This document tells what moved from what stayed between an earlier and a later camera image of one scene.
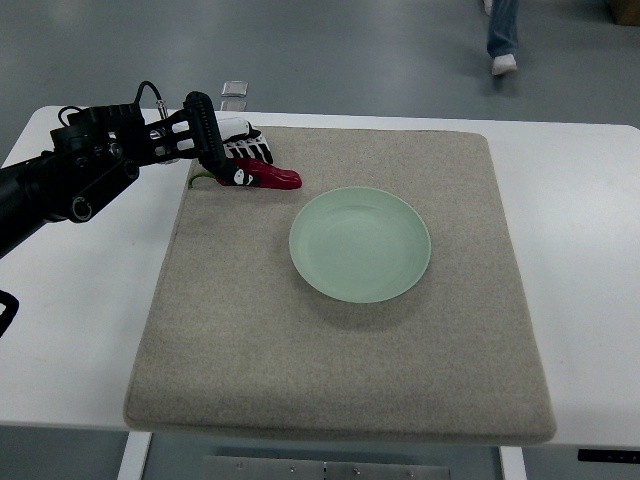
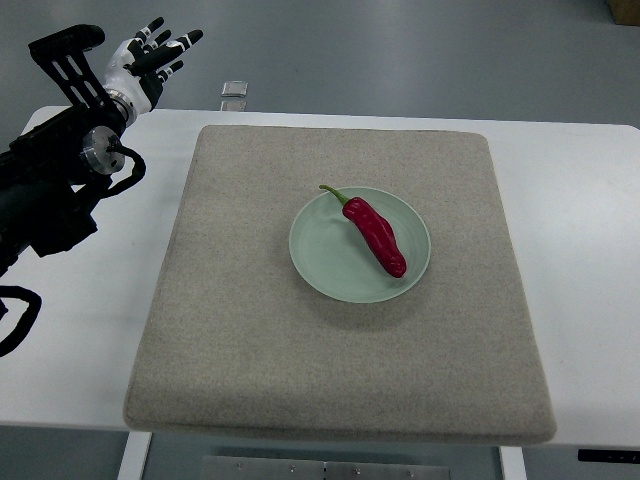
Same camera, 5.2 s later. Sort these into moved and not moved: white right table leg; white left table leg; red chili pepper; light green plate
Moved: red chili pepper
Not moved: white left table leg; light green plate; white right table leg
